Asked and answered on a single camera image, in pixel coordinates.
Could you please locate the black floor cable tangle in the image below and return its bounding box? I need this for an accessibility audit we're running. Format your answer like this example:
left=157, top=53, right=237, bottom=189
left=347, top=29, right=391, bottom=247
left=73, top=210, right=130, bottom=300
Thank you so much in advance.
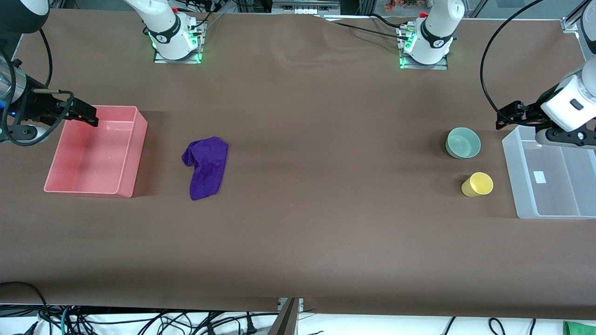
left=70, top=309, right=280, bottom=335

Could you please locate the black looped floor cable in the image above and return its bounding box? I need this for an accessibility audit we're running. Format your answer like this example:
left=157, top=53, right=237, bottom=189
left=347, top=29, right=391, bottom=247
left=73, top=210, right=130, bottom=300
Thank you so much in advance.
left=0, top=281, right=52, bottom=335

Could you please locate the aluminium frame profile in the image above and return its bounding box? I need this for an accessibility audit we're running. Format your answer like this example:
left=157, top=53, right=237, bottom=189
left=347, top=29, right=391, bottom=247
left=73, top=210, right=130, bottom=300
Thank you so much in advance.
left=561, top=0, right=596, bottom=33

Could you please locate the green fabric object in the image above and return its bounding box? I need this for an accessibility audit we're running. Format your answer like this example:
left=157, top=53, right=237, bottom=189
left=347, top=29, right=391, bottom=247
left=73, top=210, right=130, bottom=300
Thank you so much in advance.
left=563, top=321, right=596, bottom=335

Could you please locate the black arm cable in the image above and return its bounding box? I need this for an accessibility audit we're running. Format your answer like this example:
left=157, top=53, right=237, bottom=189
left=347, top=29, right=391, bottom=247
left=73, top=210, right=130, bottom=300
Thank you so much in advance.
left=0, top=28, right=76, bottom=147
left=480, top=0, right=545, bottom=117

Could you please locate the brown table cover sheet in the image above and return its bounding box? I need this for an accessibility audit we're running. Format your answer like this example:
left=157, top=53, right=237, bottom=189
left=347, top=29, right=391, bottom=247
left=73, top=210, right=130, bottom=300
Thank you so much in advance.
left=0, top=8, right=596, bottom=322

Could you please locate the yellow plastic cup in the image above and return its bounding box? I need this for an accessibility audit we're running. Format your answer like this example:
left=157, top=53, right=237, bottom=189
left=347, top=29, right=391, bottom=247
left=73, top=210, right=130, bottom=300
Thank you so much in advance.
left=461, top=172, right=494, bottom=197

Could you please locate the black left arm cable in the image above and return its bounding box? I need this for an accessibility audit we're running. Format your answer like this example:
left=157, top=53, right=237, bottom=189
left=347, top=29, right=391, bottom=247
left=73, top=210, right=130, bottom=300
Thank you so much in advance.
left=480, top=0, right=545, bottom=117

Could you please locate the black cable across table cover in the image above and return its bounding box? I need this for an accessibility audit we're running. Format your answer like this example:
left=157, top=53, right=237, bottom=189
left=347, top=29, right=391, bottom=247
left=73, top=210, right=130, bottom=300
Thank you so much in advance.
left=317, top=13, right=415, bottom=40

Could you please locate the white power strip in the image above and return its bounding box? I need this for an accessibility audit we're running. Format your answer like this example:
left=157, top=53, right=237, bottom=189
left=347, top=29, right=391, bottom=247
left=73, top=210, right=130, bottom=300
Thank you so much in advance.
left=272, top=0, right=340, bottom=14

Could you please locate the green ceramic bowl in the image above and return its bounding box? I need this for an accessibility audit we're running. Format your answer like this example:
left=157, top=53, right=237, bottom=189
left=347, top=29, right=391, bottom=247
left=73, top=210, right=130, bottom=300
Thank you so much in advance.
left=446, top=127, right=481, bottom=160

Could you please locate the metal table leg bar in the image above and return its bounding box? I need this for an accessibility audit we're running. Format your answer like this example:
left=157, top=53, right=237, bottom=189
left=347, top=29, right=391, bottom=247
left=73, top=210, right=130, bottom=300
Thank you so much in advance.
left=268, top=298, right=304, bottom=335

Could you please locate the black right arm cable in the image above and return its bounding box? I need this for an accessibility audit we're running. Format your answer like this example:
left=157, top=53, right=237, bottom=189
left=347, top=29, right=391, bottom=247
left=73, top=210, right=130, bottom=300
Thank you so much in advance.
left=0, top=28, right=76, bottom=147

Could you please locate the teal floor cable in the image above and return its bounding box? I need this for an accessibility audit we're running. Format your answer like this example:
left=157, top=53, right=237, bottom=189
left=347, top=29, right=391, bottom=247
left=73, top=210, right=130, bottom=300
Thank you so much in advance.
left=59, top=306, right=73, bottom=335

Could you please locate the purple cloth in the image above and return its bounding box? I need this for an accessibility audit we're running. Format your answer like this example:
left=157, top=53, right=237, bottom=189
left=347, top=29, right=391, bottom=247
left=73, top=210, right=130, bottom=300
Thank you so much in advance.
left=182, top=136, right=230, bottom=201

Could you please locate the clear plastic bin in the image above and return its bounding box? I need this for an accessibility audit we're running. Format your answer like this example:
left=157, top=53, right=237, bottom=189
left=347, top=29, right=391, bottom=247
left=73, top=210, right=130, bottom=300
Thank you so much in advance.
left=502, top=125, right=596, bottom=219

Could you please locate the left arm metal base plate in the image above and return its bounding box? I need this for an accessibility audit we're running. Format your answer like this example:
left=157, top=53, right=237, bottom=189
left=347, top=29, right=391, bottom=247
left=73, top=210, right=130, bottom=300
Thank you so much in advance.
left=398, top=26, right=449, bottom=70

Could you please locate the pink plastic bin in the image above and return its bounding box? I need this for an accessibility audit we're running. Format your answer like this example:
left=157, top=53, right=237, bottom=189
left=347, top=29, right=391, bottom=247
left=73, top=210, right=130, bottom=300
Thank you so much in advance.
left=44, top=106, right=149, bottom=199

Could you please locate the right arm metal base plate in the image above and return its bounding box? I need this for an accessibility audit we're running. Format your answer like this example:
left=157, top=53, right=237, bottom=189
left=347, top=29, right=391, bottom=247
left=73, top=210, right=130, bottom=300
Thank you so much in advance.
left=154, top=21, right=206, bottom=64

